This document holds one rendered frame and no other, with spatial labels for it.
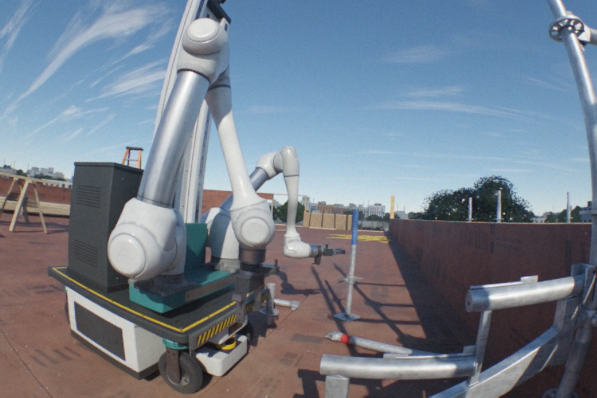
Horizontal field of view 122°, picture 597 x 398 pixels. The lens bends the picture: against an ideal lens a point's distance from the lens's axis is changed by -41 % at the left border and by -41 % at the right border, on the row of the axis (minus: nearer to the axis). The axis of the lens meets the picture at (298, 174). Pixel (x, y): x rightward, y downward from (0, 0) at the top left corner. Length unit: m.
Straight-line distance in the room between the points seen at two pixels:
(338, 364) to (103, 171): 1.06
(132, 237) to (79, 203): 0.70
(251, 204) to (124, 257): 0.35
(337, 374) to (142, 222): 0.56
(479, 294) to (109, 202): 1.19
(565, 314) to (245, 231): 0.79
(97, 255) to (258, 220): 0.78
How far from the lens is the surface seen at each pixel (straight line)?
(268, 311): 1.78
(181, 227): 0.94
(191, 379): 1.08
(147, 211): 0.73
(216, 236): 1.33
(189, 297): 1.04
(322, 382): 1.28
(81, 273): 1.38
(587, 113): 0.83
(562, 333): 0.78
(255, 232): 0.68
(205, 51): 0.80
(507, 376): 0.74
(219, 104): 0.94
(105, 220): 1.18
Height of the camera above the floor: 0.72
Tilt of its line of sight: 8 degrees up
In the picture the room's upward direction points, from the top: 4 degrees clockwise
